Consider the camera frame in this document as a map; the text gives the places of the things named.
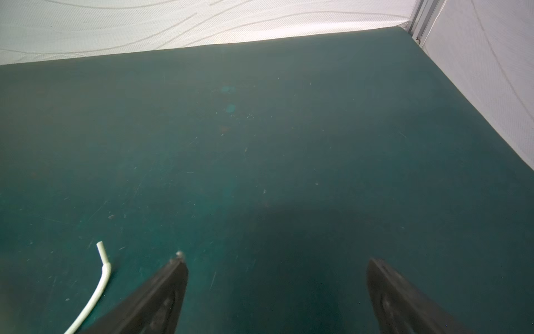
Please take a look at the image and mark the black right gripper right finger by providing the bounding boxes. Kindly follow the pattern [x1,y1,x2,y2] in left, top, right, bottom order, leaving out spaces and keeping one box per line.
[367,258,473,334]

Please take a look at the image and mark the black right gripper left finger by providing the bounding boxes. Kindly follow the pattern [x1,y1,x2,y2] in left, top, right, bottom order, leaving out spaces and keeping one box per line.
[82,251,189,334]

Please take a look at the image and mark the white shoelace of shoe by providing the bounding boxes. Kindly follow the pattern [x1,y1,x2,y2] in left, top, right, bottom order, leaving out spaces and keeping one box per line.
[64,241,112,334]

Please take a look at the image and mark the green dark table mat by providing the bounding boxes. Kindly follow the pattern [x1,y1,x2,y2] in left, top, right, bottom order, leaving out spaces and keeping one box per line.
[1,28,533,333]

